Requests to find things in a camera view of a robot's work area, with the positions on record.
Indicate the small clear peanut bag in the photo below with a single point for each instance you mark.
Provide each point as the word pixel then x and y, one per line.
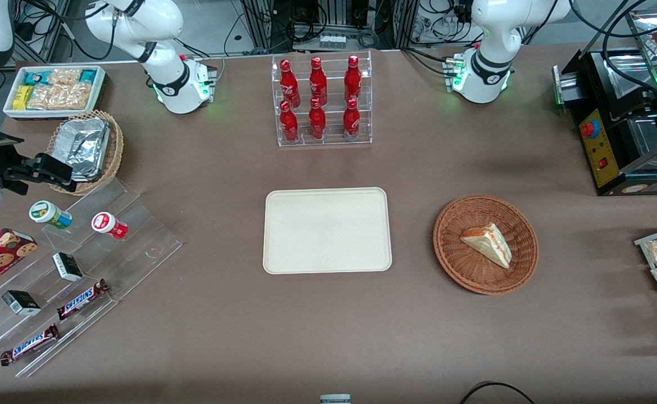
pixel 64 76

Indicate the steel warmer pan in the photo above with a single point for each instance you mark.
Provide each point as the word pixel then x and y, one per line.
pixel 651 140
pixel 623 76

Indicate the grey device edge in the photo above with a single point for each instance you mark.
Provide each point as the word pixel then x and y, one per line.
pixel 335 399

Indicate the large clear peanut bag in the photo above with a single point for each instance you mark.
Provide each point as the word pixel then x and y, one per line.
pixel 62 96

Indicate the round brown wicker basket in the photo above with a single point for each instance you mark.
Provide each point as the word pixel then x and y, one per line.
pixel 463 269

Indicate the red cola bottle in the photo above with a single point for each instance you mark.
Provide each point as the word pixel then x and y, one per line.
pixel 318 81
pixel 288 123
pixel 289 84
pixel 352 78
pixel 351 119
pixel 317 120

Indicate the oval light wicker basket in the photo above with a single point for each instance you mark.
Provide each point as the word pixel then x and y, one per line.
pixel 116 146

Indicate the red lidded cup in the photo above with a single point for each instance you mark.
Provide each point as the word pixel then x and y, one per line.
pixel 108 224

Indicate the small black box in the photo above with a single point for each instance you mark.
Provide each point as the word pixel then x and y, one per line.
pixel 68 267
pixel 21 303

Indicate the yellow snack packet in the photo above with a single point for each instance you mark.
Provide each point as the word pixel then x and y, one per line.
pixel 22 97

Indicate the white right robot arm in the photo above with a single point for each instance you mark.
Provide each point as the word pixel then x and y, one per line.
pixel 178 84

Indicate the clear acrylic step display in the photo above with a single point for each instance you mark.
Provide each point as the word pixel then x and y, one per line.
pixel 137 247

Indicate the green lidded cup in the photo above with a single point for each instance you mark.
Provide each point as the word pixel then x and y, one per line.
pixel 48 214

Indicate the white power strip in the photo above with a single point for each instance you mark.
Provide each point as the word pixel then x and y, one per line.
pixel 332 41

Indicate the clear acrylic bottle rack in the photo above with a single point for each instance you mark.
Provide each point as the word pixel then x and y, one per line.
pixel 333 56

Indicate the teal snack packet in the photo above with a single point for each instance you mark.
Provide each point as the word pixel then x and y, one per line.
pixel 88 76
pixel 37 77

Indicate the black food warmer machine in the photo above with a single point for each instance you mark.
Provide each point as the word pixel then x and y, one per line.
pixel 603 146

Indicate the white plastic snack bin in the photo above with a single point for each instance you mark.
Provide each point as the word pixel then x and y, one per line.
pixel 101 84

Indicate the aluminium frame post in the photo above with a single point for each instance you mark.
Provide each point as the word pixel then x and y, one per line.
pixel 53 28

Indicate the triangular sandwich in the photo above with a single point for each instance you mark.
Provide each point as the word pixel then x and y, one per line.
pixel 488 243

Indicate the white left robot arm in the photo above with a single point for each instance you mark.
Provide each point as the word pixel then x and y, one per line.
pixel 488 62

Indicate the beige rectangular tray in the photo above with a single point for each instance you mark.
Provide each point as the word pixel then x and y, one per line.
pixel 327 230

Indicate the stacked aluminium foil trays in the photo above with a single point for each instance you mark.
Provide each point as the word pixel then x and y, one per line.
pixel 84 146

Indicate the brown Snickers bar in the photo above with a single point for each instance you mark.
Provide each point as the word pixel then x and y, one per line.
pixel 81 300
pixel 30 344

